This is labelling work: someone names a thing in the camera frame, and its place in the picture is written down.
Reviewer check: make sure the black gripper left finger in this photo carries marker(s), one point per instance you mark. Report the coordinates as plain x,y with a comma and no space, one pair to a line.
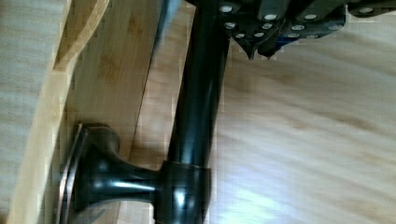
254,26

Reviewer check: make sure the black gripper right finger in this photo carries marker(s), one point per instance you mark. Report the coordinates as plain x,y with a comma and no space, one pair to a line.
312,26

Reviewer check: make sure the wooden drawer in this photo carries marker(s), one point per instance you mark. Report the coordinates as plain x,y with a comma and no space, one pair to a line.
64,62

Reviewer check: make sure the black drawer handle bar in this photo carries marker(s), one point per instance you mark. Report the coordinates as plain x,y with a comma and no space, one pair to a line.
180,190

